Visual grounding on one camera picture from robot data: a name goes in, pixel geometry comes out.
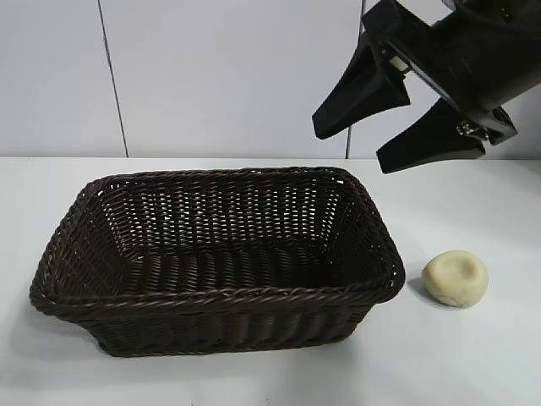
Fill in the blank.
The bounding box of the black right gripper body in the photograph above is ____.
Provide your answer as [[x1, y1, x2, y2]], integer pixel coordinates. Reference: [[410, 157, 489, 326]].
[[361, 0, 541, 148]]

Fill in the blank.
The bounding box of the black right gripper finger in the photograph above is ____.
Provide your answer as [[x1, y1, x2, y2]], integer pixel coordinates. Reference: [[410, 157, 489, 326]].
[[311, 31, 412, 140], [375, 97, 486, 174]]

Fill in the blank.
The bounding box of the pale yellow egg yolk pastry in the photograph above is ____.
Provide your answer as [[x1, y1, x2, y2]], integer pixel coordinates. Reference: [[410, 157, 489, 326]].
[[421, 250, 490, 309]]

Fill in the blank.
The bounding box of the dark brown wicker basket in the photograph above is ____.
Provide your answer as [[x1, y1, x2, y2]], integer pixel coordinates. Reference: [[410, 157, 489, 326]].
[[29, 166, 406, 359]]

